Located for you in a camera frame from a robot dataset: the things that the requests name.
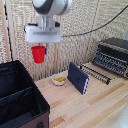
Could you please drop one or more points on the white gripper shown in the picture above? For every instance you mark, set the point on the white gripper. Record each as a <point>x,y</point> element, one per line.
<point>42,34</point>

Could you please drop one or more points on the red plastic cup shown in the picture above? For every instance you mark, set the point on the red plastic cup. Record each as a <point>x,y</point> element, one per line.
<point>38,54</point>

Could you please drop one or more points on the black fabric storage bin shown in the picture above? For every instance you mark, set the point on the black fabric storage bin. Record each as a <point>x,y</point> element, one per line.
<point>20,96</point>

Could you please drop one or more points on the yellow food pieces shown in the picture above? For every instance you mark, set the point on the yellow food pieces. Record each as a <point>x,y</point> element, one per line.
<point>60,79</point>

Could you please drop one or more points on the small white bowl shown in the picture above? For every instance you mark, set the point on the small white bowl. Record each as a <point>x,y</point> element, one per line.
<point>59,82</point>

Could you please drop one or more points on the bamboo screen backdrop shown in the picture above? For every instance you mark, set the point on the bamboo screen backdrop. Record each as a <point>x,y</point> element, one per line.
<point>80,43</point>

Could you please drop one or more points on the blue rectangular box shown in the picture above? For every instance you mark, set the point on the blue rectangular box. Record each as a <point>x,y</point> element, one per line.
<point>78,78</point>

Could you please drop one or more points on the black dish rack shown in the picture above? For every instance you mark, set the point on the black dish rack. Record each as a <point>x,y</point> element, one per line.
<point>111,56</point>

